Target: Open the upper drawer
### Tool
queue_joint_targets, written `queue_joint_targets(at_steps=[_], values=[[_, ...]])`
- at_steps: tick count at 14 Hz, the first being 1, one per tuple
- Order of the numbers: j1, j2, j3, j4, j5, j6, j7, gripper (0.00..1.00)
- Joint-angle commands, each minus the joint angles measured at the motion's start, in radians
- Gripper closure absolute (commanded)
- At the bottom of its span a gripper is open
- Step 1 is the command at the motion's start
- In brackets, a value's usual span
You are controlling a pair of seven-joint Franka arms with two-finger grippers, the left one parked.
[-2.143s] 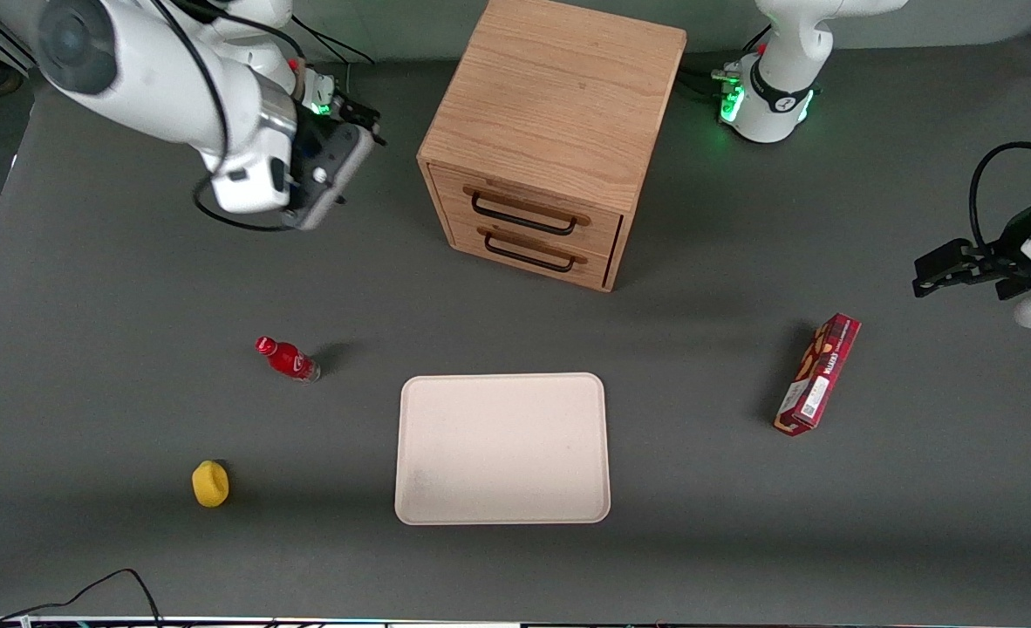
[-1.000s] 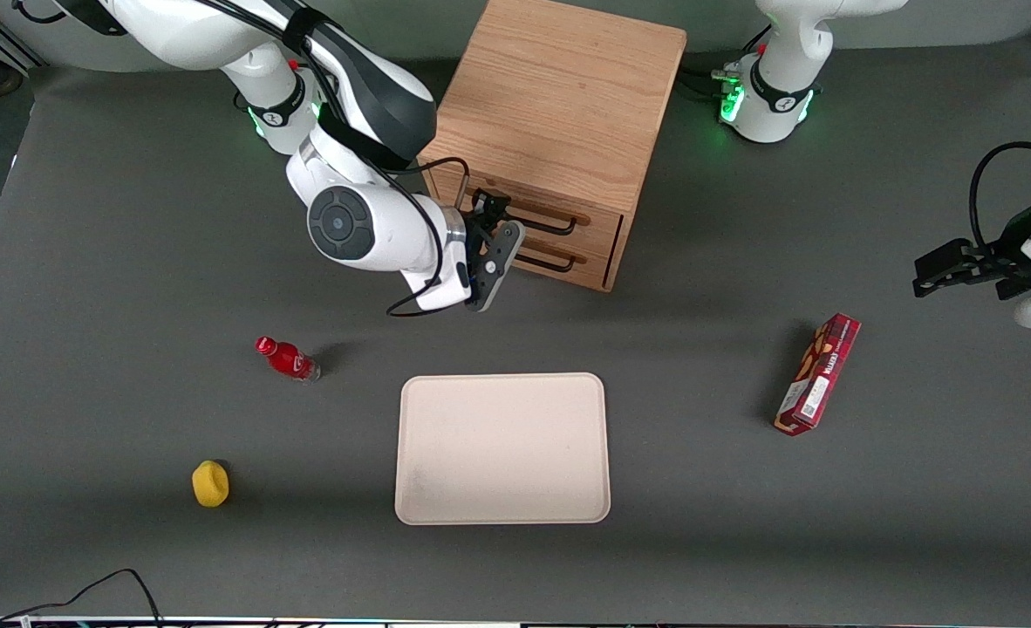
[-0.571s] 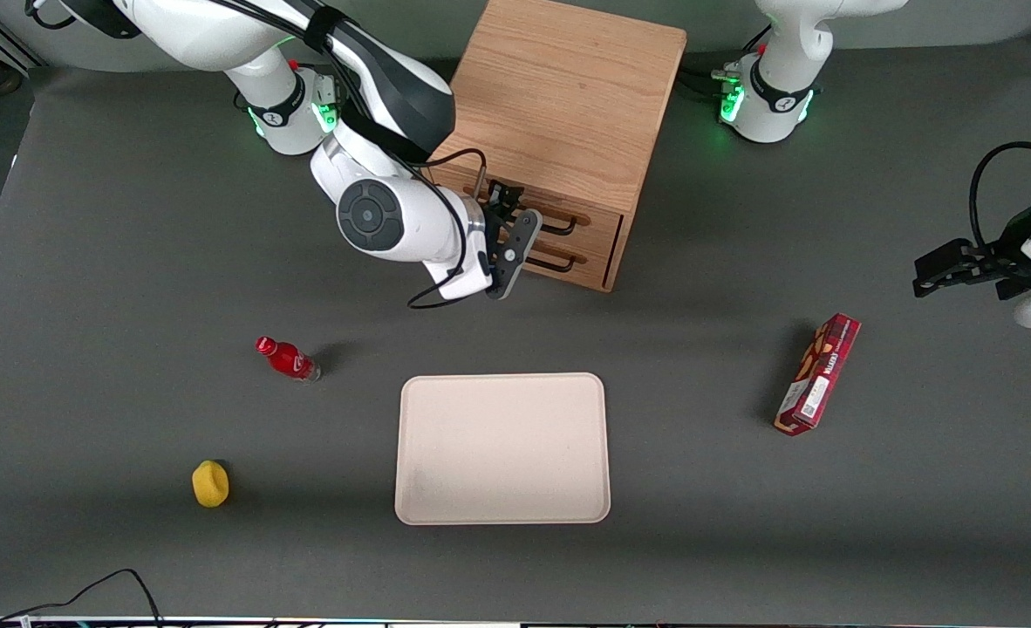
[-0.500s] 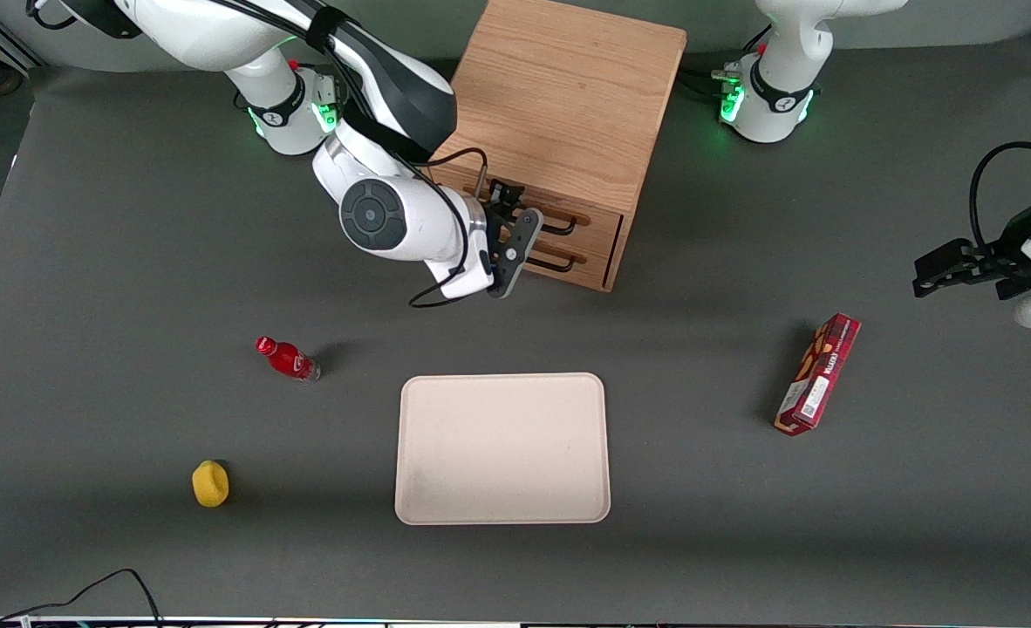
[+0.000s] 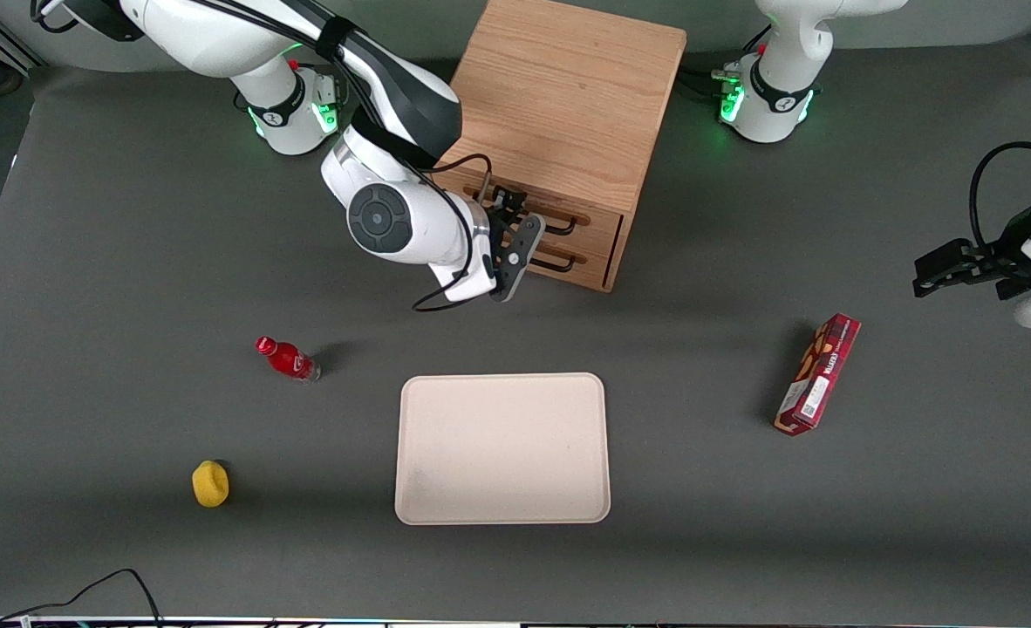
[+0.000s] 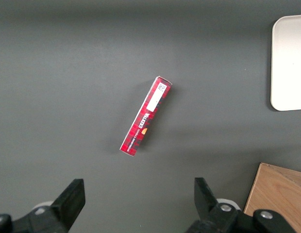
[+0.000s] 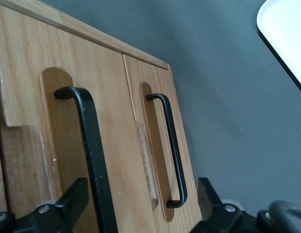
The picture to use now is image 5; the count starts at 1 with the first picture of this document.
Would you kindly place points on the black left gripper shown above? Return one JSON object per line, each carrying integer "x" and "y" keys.
{"x": 1000, "y": 259}

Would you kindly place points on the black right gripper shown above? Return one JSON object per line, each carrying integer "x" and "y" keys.
{"x": 498, "y": 221}

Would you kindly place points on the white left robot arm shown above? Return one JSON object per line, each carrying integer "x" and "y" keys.
{"x": 777, "y": 87}

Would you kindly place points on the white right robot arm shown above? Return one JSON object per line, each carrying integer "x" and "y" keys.
{"x": 219, "y": 35}

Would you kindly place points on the wooden drawer cabinet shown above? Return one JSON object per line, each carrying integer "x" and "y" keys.
{"x": 568, "y": 96}

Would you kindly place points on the red snack box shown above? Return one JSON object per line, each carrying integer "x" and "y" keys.
{"x": 818, "y": 375}

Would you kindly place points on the beige plastic tray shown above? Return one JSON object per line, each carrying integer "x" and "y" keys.
{"x": 502, "y": 449}

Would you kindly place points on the red soda bottle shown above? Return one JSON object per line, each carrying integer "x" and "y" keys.
{"x": 287, "y": 358}

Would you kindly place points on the yellow lemon toy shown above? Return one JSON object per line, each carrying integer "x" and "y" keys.
{"x": 210, "y": 484}

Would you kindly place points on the aluminium frame rail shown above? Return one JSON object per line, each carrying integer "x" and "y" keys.
{"x": 1, "y": 44}

